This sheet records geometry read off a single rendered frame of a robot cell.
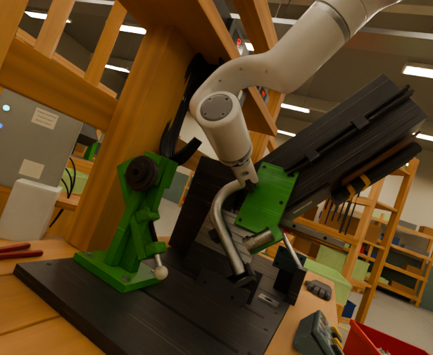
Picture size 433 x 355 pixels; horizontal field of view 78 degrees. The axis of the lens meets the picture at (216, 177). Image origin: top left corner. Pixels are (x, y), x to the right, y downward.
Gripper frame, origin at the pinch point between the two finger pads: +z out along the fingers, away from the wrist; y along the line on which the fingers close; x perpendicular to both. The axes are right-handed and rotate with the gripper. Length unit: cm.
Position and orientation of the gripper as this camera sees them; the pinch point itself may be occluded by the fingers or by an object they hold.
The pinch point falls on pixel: (246, 179)
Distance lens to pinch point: 75.9
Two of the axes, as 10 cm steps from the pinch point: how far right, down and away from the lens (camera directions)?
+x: -9.1, 3.9, 1.0
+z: 2.8, 4.2, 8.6
